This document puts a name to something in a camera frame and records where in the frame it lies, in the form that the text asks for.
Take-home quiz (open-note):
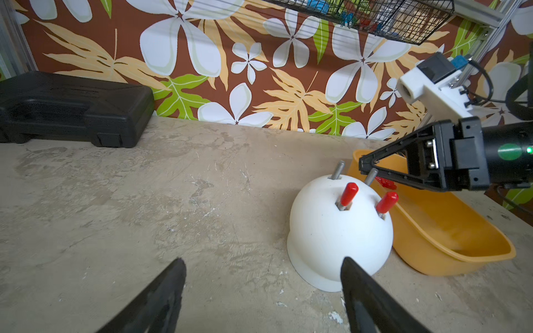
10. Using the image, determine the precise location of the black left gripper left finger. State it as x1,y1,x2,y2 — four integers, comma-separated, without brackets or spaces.
99,258,187,332

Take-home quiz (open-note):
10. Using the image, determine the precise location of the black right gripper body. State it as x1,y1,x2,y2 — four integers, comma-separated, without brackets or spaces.
405,117,489,191

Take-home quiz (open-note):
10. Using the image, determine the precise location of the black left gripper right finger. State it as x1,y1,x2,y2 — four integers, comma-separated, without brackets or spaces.
340,257,429,332

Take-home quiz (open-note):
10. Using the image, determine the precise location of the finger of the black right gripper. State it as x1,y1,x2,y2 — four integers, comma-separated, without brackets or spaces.
375,166,441,191
359,125,435,175

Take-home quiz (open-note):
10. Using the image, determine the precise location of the red screw protection sleeve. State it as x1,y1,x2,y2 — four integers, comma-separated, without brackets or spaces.
336,183,359,211

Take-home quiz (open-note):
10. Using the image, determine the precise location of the white dome screw fixture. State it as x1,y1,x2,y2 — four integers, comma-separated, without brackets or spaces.
287,174,394,292

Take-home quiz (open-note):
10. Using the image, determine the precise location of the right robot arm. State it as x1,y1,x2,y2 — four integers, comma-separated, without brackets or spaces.
358,52,532,192

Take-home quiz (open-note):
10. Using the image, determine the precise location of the pile of red sleeves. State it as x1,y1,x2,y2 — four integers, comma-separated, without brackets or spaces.
375,177,397,190

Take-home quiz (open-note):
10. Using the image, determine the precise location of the back right metal screw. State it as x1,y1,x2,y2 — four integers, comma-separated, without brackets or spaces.
364,168,379,187

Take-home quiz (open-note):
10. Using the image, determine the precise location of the metal screw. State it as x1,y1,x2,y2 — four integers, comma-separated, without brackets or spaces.
364,168,379,187
330,160,345,180

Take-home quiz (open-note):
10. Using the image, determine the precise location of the back left metal screw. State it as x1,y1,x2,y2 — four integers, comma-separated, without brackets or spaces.
330,160,345,180

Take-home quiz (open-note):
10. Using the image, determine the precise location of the yellow plastic tray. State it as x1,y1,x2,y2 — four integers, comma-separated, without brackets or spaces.
346,148,517,278

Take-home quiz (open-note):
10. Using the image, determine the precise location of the black plastic tool case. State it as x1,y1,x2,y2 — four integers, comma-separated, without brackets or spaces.
1,72,154,148

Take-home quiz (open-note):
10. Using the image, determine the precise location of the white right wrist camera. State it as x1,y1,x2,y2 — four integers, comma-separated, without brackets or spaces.
396,52,473,126

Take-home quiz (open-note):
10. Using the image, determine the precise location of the black wire basket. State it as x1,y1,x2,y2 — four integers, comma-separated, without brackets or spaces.
271,0,455,45

